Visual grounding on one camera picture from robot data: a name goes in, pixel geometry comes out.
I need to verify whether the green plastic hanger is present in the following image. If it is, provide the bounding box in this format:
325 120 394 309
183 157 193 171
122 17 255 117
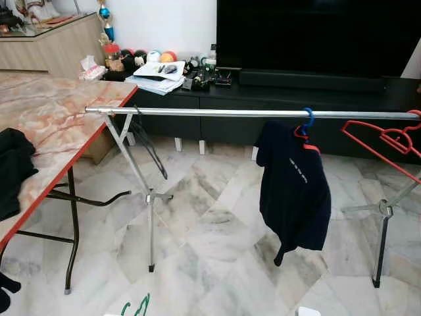
120 293 151 316

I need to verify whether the plain black T-shirt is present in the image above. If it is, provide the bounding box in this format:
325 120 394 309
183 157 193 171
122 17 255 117
0 128 38 221

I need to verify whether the red plastic hanger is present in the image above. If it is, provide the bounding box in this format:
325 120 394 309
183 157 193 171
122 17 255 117
341 109 421 165

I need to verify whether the blue hanger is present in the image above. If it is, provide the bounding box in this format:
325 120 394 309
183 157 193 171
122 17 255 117
299 107 315 132

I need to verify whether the navy T-shirt white print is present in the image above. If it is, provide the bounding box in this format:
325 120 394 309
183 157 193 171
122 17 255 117
255 120 332 267

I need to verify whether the black soundbar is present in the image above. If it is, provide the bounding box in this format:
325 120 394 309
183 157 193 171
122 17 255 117
238 68 387 93

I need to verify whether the black flat-screen television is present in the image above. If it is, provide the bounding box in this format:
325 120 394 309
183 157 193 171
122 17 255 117
216 0 421 78

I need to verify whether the black TV console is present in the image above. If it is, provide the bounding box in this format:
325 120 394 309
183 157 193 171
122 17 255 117
102 69 421 159

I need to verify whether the black electronic box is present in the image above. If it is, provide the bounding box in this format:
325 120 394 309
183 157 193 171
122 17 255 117
212 71 232 86

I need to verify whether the silver clothes rack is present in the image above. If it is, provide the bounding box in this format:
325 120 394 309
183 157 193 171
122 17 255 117
84 105 421 289

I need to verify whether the white paper stack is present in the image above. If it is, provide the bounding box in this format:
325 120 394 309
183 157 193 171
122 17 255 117
125 61 187 96

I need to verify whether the red-lidded glass jar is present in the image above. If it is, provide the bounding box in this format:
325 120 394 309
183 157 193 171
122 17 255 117
104 41 124 72

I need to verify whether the blue and gold trophy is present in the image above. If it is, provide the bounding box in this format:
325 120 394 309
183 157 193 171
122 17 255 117
97 0 116 41

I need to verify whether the white tissue pack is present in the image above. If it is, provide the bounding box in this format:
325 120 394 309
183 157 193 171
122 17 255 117
78 56 107 81

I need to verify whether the marble-top folding table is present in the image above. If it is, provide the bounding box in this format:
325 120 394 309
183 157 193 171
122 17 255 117
0 71 139 295

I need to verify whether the light wooden cabinet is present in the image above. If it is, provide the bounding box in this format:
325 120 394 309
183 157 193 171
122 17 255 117
0 12 106 78

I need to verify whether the white porcelain figurine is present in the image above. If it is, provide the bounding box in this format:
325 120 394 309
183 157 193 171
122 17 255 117
16 0 61 24

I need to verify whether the black crumpled garment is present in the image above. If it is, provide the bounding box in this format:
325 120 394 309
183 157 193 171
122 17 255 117
0 273 22 313

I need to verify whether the black wire hanger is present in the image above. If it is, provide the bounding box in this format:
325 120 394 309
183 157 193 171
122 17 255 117
128 107 169 180

